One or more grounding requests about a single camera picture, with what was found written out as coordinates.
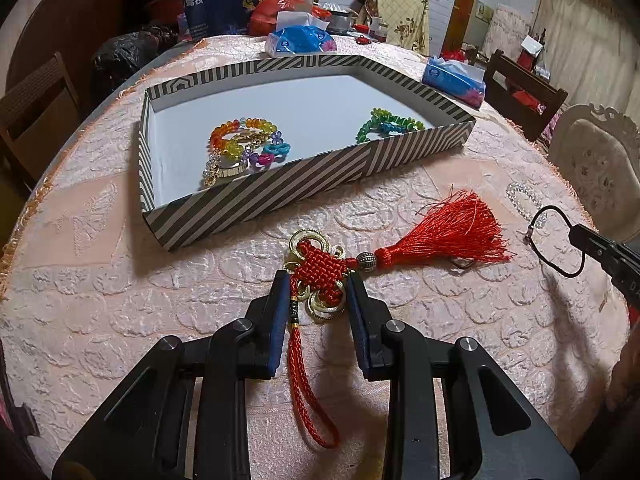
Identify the small metal pot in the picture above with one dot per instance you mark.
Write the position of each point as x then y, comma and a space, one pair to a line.
342, 22

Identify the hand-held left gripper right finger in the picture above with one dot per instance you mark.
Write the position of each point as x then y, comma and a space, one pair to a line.
357, 320

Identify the cream ornate floral chair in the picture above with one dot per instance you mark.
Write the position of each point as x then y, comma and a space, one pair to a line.
595, 165

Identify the blue shopping bag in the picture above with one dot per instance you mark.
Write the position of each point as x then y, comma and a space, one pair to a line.
225, 5

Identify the cream floral cloth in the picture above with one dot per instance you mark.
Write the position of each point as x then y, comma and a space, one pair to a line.
400, 15

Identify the blue pink tissue pack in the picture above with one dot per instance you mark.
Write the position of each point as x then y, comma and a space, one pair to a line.
450, 82

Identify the striped cardboard box tray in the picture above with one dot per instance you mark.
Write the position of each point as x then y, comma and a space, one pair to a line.
250, 210

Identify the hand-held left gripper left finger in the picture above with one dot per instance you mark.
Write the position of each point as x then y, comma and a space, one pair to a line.
280, 320

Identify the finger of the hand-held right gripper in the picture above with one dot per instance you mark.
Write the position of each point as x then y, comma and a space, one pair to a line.
595, 247

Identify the dark wooden slatted chair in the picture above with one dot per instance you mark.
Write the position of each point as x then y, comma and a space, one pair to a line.
35, 110

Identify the red knot tassel ornament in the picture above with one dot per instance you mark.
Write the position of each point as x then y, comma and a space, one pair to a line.
320, 265

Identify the white lace covered appliance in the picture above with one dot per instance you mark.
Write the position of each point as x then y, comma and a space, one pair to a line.
507, 30

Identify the person's right forearm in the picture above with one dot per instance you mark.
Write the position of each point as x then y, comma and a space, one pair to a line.
625, 380

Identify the round wooden table top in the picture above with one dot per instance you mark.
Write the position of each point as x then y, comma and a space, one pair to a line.
60, 15

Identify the red plastic bag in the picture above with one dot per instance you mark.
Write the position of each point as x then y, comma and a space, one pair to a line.
265, 15

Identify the pink textured tablecloth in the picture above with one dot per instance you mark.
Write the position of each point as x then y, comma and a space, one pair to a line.
150, 300

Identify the beige curtain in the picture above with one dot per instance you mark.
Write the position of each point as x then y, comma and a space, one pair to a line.
585, 25

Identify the red gift box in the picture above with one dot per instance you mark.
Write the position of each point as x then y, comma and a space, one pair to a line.
531, 52

